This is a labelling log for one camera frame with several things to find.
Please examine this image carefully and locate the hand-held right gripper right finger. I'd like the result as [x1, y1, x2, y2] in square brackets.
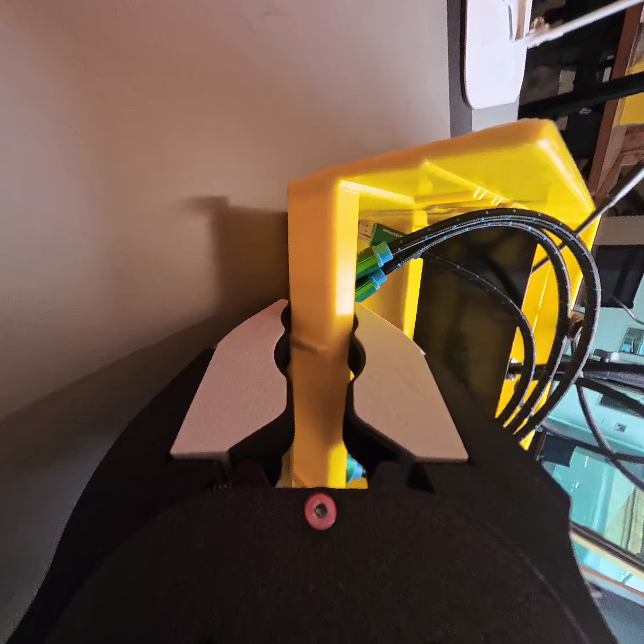
[346, 303, 470, 464]

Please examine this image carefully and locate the yellow plastic bin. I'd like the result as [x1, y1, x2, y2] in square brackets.
[276, 118, 602, 490]

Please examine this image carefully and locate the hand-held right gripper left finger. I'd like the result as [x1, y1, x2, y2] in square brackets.
[170, 299, 295, 461]

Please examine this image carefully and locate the black braided hdmi cable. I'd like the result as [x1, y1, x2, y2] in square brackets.
[355, 207, 602, 443]

